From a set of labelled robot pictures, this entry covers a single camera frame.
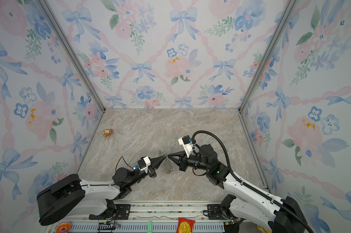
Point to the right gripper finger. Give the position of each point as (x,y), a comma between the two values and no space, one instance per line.
(176,159)
(180,153)

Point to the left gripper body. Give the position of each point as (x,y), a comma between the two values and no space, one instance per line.
(150,173)

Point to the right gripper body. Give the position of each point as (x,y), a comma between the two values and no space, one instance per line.
(184,165)

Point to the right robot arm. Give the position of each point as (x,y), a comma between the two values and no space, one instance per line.
(245,200)

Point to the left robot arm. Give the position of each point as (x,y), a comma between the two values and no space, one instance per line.
(74,196)

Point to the green toy brick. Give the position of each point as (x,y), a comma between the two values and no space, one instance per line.
(149,227)

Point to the small brown bear toy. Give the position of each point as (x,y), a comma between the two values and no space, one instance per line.
(107,132)

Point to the red yellow snack packet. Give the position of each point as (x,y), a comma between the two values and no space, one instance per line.
(185,225)

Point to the pink orange round toy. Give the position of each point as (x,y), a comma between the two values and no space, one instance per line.
(63,227)

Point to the yellow lidded container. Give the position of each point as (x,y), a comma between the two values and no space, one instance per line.
(262,229)

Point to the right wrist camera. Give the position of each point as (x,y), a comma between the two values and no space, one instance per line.
(188,146)

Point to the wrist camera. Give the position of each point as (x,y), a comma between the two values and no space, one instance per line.
(143,166)
(188,146)

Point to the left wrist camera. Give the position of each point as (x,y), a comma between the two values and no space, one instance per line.
(143,166)

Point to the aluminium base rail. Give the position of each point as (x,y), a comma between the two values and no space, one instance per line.
(133,217)

